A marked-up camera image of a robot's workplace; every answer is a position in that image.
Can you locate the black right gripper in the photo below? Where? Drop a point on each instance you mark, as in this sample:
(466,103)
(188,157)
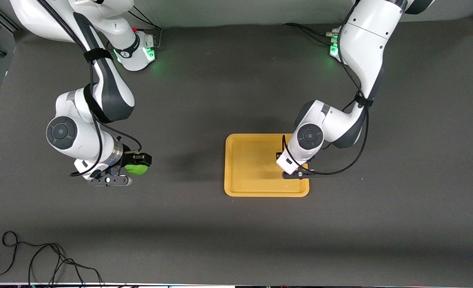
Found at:
(131,158)

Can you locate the green apple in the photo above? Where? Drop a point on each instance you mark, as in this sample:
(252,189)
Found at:
(136,170)

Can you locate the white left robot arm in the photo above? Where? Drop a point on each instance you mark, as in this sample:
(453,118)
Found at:
(364,40)

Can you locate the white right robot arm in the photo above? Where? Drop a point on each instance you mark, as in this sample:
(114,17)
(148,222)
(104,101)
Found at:
(76,136)

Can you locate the orange plastic tray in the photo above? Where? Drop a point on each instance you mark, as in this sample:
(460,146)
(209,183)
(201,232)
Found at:
(248,168)

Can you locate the dark grey table mat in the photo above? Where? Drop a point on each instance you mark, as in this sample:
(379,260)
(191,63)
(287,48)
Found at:
(220,100)

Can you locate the aluminium frame rail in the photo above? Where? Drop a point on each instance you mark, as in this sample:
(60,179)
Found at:
(0,18)

